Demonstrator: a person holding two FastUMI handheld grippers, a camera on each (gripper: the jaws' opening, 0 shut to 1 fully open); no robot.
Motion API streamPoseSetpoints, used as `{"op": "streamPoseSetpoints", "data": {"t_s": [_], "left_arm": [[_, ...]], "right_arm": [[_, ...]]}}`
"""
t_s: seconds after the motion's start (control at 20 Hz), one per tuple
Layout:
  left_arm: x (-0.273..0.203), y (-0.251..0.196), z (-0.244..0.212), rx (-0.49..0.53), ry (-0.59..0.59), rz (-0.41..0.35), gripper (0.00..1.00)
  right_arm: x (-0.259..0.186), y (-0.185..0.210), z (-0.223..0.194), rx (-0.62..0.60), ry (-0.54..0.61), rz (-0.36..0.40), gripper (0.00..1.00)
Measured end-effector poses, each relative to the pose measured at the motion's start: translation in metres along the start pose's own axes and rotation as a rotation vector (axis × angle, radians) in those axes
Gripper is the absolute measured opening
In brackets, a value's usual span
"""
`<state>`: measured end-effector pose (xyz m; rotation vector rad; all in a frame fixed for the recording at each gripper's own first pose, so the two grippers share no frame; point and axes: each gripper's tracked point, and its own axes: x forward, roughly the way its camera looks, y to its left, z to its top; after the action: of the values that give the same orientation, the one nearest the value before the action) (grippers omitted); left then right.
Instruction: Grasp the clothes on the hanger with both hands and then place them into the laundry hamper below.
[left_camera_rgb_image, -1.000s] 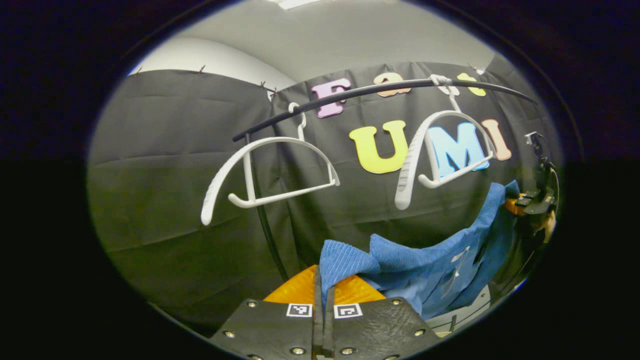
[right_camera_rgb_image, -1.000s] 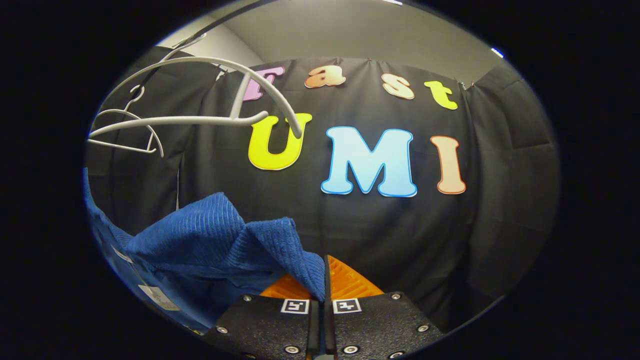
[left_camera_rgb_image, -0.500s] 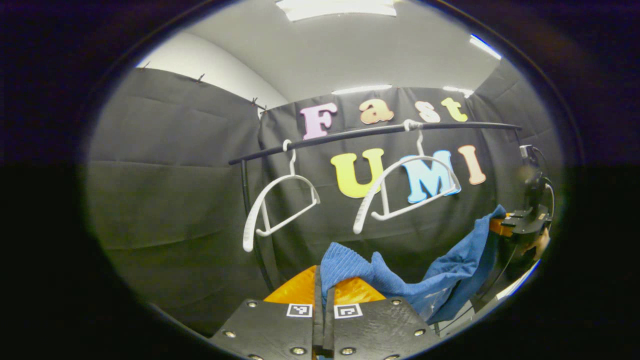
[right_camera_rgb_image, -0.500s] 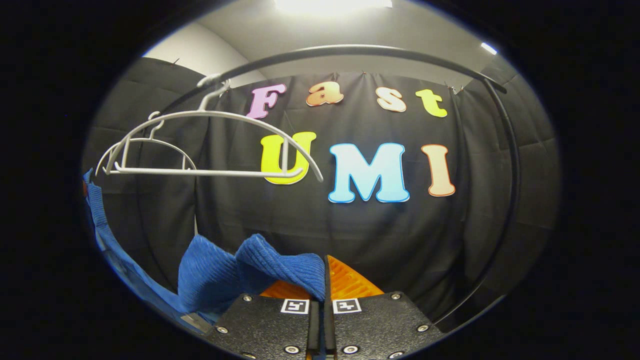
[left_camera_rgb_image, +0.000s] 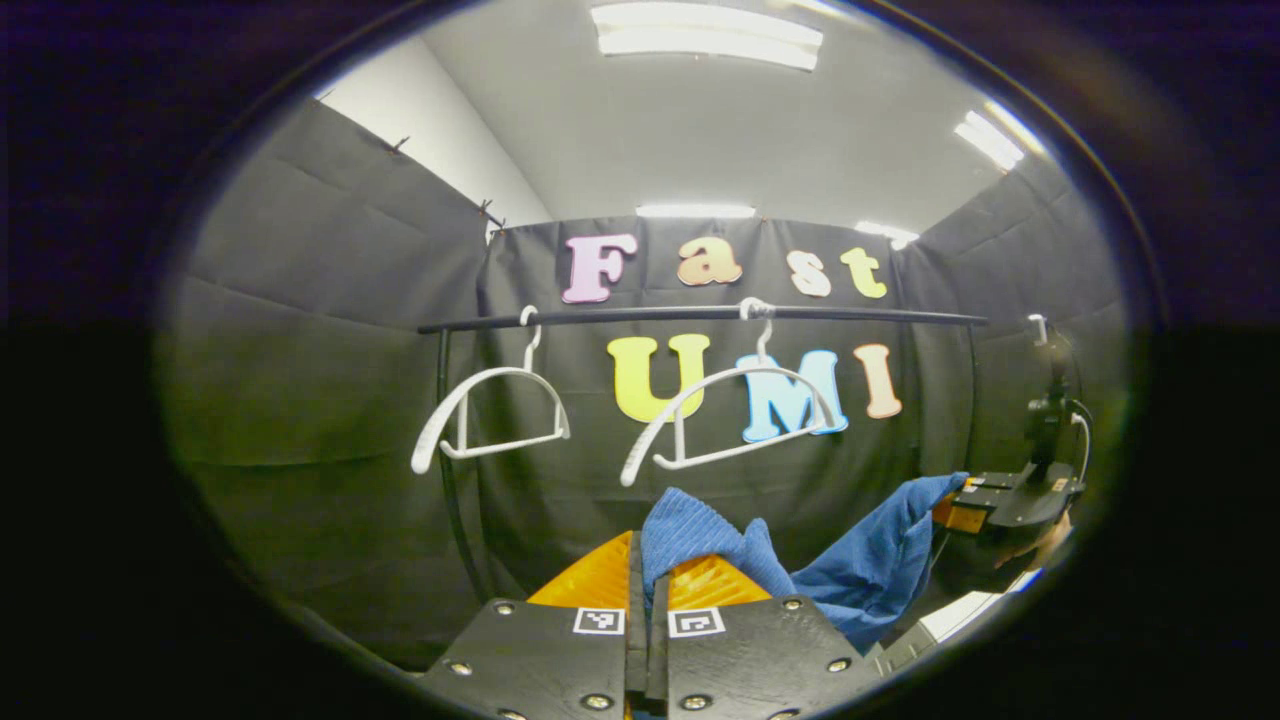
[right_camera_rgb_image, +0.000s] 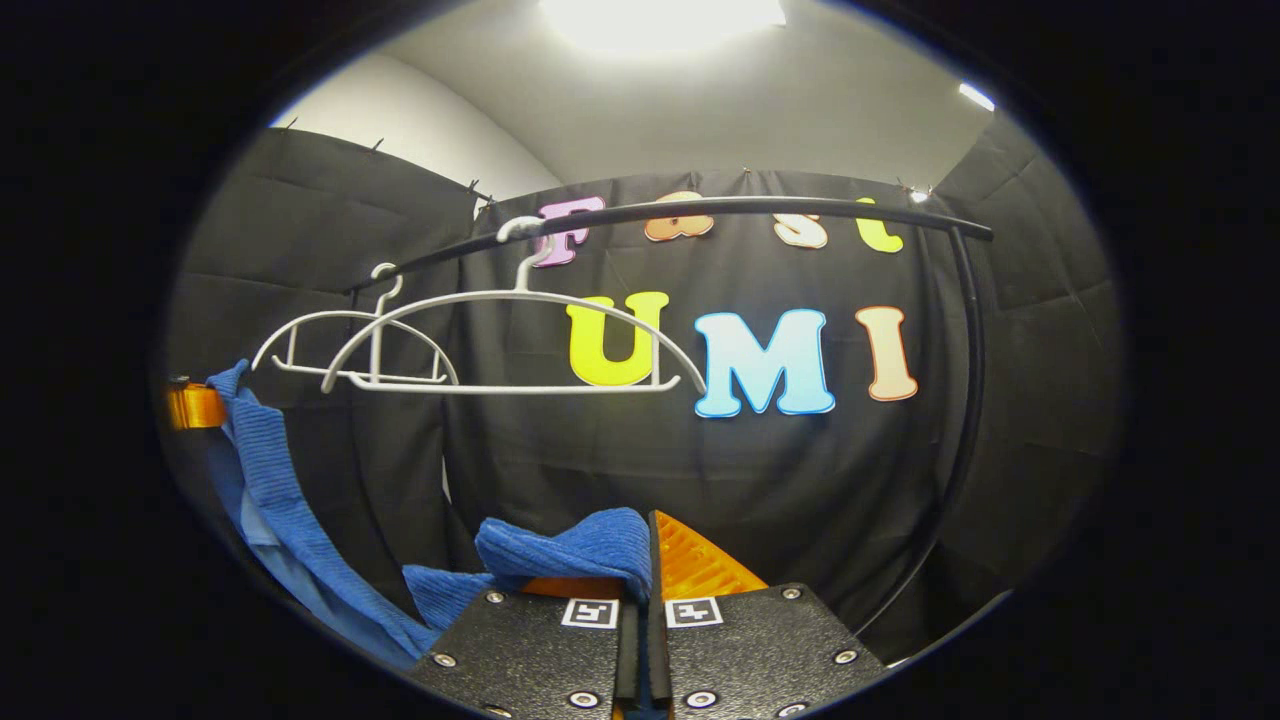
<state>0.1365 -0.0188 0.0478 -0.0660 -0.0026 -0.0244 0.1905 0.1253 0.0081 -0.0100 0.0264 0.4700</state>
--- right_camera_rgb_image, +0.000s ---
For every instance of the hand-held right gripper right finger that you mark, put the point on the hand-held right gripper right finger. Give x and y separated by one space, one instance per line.
655 600

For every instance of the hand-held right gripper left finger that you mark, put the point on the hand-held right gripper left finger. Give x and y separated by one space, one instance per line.
628 660

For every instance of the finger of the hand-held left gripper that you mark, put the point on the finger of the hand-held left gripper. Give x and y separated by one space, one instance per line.
195 405

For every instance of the white clothes hanger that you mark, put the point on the white clothes hanger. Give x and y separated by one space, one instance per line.
376 340
520 290

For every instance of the black clothes rack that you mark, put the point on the black clothes rack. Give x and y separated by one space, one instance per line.
750 206

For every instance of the black backdrop cloth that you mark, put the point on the black backdrop cloth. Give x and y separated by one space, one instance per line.
800 480

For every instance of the ceiling light panel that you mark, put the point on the ceiling light panel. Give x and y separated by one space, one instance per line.
660 20
977 96

